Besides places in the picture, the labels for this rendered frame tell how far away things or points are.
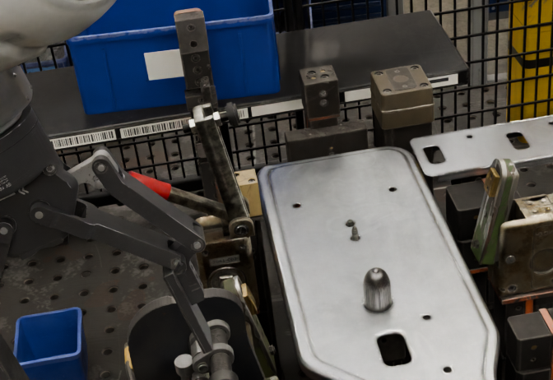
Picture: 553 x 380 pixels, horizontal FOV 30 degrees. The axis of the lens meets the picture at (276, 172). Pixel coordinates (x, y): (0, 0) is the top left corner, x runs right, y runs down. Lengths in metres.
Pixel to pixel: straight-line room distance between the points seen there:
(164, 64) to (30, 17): 1.08
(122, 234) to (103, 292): 1.06
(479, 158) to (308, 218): 0.26
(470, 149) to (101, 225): 0.84
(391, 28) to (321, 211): 0.47
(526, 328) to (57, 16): 0.83
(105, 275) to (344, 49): 0.56
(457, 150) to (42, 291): 0.76
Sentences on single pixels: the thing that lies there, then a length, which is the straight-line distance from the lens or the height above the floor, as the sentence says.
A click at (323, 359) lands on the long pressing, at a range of 1.14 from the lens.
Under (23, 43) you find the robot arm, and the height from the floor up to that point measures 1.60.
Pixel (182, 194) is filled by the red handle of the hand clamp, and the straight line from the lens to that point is 1.22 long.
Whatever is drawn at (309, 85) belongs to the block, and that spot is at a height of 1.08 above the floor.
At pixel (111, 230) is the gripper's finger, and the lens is 0.70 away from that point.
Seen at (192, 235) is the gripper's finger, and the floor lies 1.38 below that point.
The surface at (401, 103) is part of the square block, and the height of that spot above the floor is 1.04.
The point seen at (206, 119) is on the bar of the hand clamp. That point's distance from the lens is 1.16.
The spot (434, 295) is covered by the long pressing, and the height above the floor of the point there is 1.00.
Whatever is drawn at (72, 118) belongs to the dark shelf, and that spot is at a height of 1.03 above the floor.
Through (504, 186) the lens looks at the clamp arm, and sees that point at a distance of 1.22.
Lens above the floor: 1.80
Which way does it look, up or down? 34 degrees down
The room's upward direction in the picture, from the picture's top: 7 degrees counter-clockwise
